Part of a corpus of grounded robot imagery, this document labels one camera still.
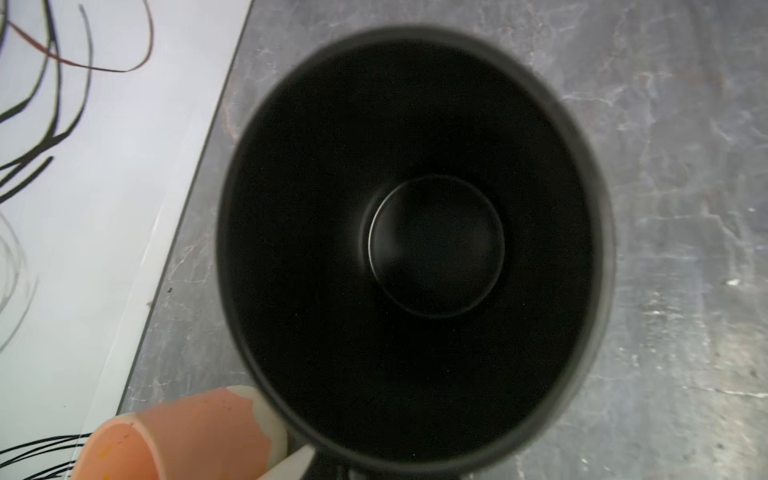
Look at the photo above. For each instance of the peach mug grey base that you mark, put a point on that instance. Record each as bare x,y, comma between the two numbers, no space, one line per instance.
226,433

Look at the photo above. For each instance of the white mug red inside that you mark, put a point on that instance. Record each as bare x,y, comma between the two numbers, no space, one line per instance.
292,467

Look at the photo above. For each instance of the black mug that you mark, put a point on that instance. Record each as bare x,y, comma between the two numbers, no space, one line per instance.
415,254

